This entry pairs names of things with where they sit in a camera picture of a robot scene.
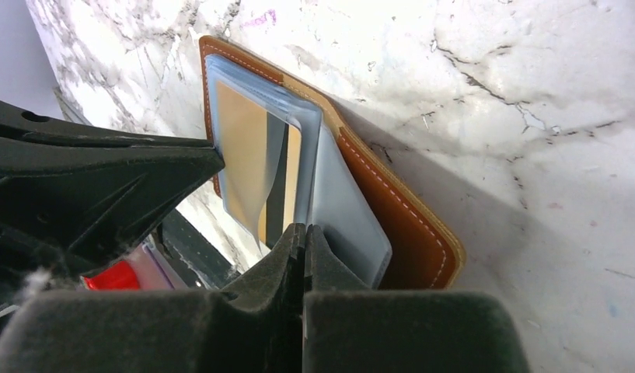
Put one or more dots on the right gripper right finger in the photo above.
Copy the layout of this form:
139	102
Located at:
351	328

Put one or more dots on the gold credit card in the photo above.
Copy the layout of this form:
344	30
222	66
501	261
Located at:
262	154

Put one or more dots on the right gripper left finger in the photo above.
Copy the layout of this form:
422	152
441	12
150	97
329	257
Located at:
241	328

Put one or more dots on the brown leather card holder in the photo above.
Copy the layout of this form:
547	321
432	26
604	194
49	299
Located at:
426	254

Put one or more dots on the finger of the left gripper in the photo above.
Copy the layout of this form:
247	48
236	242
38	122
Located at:
74	198

